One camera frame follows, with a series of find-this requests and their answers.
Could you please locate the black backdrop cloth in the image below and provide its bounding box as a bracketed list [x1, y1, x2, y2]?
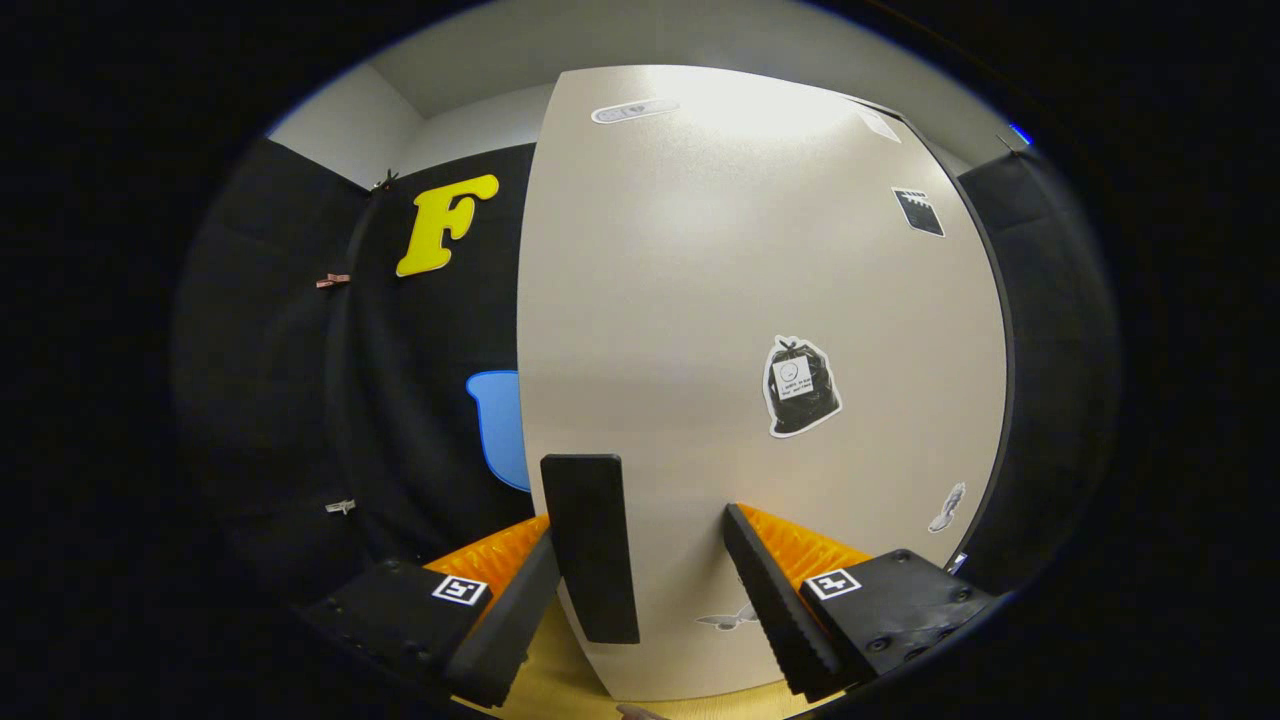
[172, 135, 1121, 613]

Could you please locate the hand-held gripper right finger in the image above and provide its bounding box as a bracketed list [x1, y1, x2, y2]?
[724, 502, 1013, 703]

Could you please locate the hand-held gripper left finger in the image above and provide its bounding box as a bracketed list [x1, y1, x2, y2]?
[300, 515, 562, 709]

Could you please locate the black door handle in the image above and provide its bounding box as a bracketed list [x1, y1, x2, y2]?
[540, 453, 641, 645]

